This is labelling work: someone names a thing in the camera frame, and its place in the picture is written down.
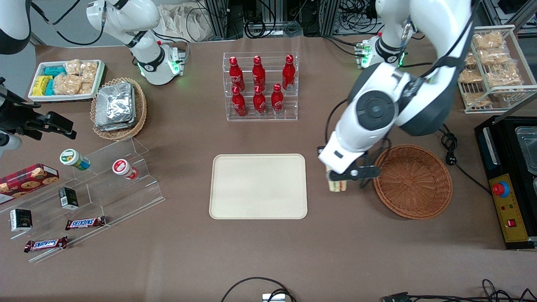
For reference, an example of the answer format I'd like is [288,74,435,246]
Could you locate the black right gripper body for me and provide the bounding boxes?
[0,97,51,140]

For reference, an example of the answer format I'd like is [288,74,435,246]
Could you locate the triangular sandwich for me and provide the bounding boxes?
[326,166,350,193]

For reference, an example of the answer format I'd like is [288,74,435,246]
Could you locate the white rectangular snack tray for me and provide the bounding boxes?
[28,59,106,103]

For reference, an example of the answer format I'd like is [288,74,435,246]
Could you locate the oval light wicker basket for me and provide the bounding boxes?
[90,77,148,141]

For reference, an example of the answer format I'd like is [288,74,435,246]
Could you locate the round brown wicker basket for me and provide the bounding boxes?
[373,144,453,220]

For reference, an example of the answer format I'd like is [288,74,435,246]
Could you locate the beige plastic tray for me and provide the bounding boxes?
[209,154,308,220]

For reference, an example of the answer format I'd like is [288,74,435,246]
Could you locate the green lid cup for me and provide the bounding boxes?
[59,148,91,171]

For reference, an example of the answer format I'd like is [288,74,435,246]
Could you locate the yellow snack packet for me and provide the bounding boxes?
[32,75,53,96]

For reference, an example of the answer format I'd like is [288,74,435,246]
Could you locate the silver foil pack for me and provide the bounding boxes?
[96,81,135,126]
[94,84,137,132]

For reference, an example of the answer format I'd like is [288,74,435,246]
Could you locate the red cookie box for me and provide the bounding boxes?
[0,163,60,205]

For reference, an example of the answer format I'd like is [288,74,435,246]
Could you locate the clear acrylic bottle rack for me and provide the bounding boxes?
[223,52,299,122]

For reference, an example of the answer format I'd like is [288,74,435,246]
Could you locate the small black box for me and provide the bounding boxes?
[10,208,33,232]
[58,187,79,211]

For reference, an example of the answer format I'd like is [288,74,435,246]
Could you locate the red lid cup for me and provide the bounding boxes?
[112,159,139,180]

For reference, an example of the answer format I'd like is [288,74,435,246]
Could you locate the red cola bottle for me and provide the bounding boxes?
[253,85,267,115]
[229,56,245,91]
[271,83,285,115]
[231,86,248,117]
[252,55,266,90]
[282,54,296,91]

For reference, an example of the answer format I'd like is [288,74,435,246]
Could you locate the clear acrylic stepped stand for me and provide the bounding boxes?
[0,136,166,263]

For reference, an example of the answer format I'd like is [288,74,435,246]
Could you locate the snickers chocolate bar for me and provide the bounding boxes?
[65,216,107,231]
[24,236,68,253]

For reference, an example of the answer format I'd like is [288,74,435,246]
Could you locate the black appliance housing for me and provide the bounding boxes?
[474,115,537,251]

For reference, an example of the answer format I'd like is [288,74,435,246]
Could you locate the metal pan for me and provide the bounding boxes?
[515,125,537,175]

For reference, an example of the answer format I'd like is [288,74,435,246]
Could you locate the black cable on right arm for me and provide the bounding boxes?
[30,0,106,46]

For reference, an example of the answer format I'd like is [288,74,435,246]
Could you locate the aluminium frame post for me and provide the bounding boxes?
[201,0,229,41]
[319,0,341,36]

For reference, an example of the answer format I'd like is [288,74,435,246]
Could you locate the black looped cable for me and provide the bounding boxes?
[221,276,297,302]

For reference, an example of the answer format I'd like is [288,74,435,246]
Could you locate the black tangled cables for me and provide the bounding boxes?
[381,279,537,302]

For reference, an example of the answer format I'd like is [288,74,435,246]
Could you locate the white wire rack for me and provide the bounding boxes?
[457,25,537,114]

